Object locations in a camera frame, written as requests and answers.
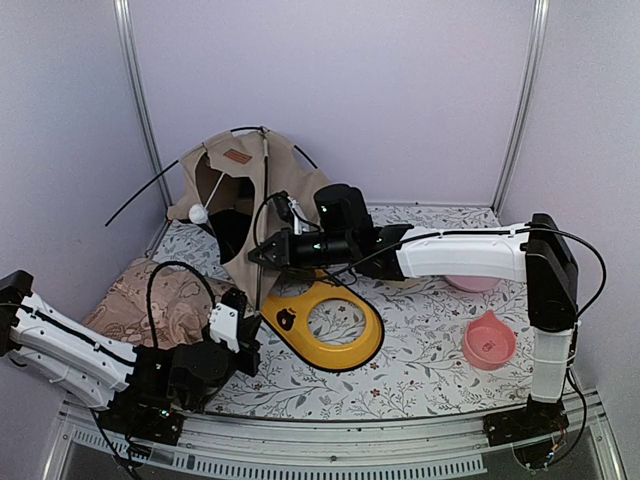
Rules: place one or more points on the right aluminium frame post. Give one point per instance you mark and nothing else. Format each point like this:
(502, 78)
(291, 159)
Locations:
(535, 47)

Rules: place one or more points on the white pompom toy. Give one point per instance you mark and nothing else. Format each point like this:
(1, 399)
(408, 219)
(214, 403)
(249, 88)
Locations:
(199, 213)

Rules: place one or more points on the front aluminium table rail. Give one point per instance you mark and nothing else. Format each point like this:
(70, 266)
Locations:
(230, 447)

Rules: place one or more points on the aluminium frame post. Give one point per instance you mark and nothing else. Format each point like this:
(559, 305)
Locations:
(127, 41)
(535, 47)

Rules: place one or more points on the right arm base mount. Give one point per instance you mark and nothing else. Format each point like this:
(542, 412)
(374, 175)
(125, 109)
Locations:
(535, 419)

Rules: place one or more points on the yellow double bowl holder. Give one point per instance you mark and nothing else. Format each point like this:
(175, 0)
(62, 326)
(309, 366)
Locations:
(330, 327)

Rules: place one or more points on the pink cat-ear bowl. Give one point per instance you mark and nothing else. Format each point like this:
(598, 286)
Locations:
(488, 343)

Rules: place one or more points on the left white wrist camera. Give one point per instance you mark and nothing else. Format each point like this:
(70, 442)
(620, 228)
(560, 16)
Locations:
(223, 326)

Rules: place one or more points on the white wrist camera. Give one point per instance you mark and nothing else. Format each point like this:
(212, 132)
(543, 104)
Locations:
(223, 326)
(300, 223)

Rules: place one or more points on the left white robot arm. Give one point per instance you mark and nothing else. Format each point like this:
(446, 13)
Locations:
(107, 374)

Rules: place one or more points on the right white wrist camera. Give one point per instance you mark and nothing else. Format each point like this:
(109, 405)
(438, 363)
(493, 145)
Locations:
(300, 223)

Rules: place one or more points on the pink flat plate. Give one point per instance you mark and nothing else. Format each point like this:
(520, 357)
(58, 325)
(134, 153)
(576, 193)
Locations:
(473, 284)

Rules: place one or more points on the brown patterned pet cushion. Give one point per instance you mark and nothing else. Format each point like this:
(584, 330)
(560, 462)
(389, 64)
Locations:
(164, 304)

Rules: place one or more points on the left aluminium frame post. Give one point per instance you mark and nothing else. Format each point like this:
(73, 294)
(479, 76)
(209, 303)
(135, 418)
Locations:
(127, 41)

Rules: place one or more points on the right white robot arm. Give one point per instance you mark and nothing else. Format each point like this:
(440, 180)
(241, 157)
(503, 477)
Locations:
(534, 253)

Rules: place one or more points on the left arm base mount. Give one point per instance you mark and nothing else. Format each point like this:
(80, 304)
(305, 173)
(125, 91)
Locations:
(145, 419)

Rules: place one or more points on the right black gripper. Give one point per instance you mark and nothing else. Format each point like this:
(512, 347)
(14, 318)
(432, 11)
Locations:
(286, 248)

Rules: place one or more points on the beige fabric pet tent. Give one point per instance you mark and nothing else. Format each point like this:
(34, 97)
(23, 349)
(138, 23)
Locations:
(230, 211)

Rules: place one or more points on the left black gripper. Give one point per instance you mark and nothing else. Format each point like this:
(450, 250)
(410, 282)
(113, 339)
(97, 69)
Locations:
(248, 334)

